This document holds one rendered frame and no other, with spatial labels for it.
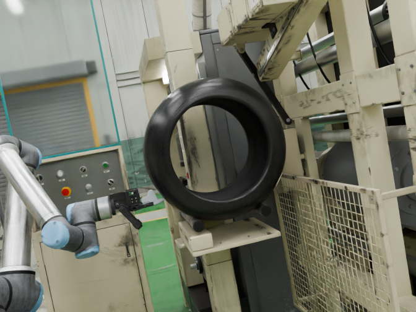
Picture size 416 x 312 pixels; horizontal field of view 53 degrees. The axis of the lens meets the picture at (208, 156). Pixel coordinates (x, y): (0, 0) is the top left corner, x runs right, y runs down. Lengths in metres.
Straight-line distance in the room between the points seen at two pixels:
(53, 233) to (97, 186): 0.89
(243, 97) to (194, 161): 0.49
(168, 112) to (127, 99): 9.31
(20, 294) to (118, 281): 0.77
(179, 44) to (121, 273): 1.26
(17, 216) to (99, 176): 0.64
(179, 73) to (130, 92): 8.91
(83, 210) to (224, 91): 0.71
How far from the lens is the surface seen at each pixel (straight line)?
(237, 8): 1.76
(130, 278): 2.45
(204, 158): 2.01
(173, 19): 2.07
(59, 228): 1.53
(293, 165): 2.07
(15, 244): 1.87
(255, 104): 1.67
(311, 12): 1.60
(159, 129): 1.60
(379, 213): 1.34
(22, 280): 1.83
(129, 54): 11.06
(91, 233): 1.66
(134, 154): 10.77
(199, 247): 1.67
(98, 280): 2.45
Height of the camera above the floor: 1.26
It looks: 3 degrees down
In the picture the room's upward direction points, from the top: 11 degrees counter-clockwise
